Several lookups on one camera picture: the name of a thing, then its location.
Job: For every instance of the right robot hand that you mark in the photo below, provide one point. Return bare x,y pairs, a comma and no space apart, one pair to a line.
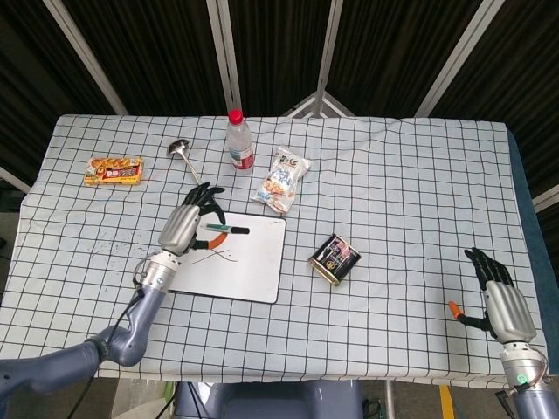
511,310

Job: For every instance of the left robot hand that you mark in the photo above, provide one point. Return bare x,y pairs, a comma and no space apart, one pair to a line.
179,227

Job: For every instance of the green whiteboard marker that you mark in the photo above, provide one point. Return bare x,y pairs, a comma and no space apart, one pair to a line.
218,227

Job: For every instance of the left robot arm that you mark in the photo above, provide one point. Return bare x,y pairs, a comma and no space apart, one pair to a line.
144,310

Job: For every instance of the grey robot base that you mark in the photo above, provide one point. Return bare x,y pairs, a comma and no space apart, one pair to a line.
271,399

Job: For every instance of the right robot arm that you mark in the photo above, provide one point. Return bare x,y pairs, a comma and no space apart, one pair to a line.
524,393

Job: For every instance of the white dry-erase board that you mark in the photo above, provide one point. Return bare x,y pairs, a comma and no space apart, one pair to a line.
253,270

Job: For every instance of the yellow food box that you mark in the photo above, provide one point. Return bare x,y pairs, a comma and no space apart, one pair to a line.
113,172

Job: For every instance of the clear water bottle red cap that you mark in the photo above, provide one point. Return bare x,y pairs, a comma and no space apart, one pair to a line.
240,148

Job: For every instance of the white snack bag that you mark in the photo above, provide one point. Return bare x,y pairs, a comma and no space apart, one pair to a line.
279,183

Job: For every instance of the black luncheon meat can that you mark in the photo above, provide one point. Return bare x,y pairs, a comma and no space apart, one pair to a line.
334,259

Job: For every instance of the white checked tablecloth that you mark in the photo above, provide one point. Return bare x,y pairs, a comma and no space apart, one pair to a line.
393,196

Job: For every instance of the dark folding partition screen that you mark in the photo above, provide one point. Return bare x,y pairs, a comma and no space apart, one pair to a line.
153,52

